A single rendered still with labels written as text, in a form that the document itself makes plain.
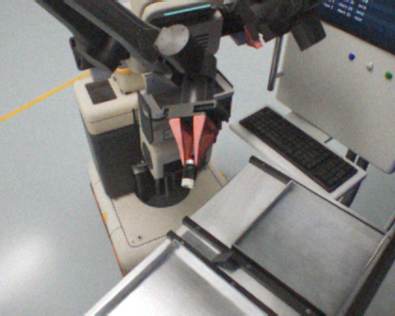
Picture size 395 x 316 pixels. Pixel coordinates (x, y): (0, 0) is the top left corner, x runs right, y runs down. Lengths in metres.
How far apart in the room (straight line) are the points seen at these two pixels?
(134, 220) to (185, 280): 0.86
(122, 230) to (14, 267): 0.63
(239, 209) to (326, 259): 0.24
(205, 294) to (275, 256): 0.19
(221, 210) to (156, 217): 0.75
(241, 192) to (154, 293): 0.36
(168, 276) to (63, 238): 1.25
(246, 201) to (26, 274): 1.31
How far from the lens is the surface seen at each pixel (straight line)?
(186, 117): 0.62
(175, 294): 0.88
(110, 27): 0.67
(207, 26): 1.06
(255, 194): 1.04
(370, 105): 1.22
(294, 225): 0.99
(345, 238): 1.01
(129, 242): 1.66
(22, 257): 2.10
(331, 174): 1.21
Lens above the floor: 1.69
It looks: 46 degrees down
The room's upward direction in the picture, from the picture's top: straight up
